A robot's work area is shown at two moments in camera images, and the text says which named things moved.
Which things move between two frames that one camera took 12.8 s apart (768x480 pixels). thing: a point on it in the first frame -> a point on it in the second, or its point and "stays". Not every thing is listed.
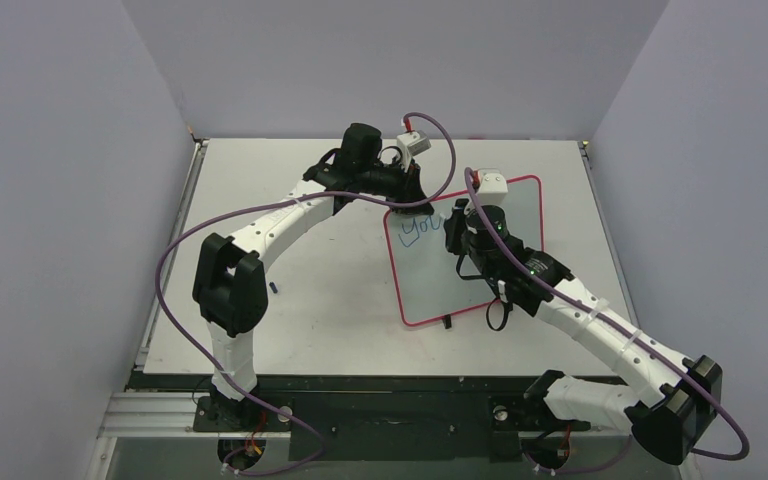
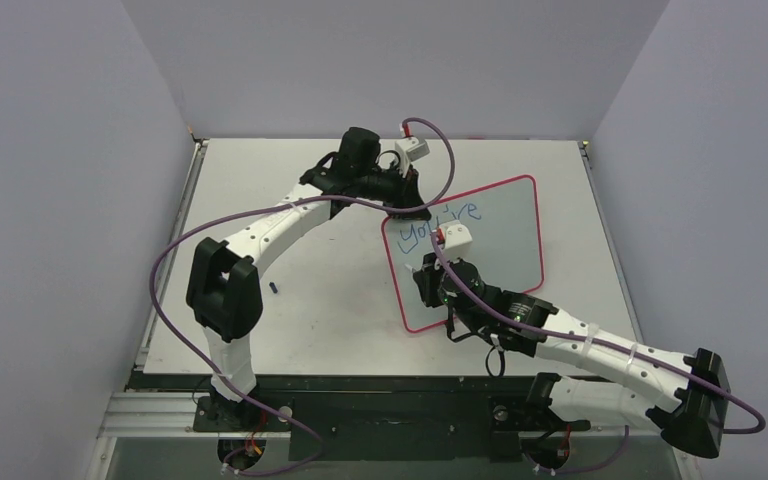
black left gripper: (410, 187) stays
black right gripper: (463, 225) -> (426, 285)
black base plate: (366, 417) stays
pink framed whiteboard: (426, 280) stays
